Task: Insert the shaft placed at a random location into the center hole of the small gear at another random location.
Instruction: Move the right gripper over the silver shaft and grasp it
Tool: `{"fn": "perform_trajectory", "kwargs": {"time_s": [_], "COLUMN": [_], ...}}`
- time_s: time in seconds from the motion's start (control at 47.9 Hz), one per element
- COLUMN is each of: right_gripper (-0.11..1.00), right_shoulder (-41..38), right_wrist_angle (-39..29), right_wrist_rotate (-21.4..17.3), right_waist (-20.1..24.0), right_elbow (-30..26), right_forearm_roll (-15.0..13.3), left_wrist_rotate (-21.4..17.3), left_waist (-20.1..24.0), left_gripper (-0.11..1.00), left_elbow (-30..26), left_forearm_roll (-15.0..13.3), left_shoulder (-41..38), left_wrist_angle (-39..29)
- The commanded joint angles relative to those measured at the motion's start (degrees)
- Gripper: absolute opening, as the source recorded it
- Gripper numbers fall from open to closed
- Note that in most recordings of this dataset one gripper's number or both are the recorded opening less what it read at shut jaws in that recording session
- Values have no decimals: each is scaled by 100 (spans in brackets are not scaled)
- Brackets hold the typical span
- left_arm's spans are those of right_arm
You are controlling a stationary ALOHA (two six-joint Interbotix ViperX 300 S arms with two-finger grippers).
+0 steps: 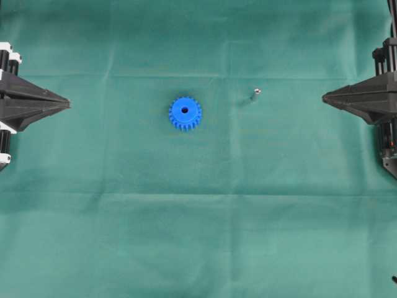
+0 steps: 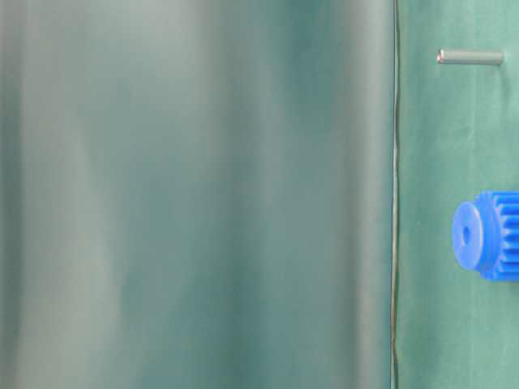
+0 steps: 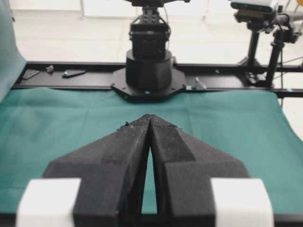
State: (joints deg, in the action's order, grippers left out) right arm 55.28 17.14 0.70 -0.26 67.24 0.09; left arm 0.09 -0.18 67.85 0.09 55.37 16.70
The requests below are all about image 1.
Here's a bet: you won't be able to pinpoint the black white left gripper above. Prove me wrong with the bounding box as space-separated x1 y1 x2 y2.
0 41 72 171

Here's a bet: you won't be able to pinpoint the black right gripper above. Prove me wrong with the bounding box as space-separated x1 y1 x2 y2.
321 36 397 180

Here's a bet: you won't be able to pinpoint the blue plastic gear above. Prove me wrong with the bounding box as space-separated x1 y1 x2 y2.
169 96 202 132

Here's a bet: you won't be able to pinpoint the green table cloth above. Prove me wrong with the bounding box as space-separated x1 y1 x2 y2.
1 1 396 297

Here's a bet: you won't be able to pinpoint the black cable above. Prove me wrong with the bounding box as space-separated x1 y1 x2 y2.
386 0 397 41

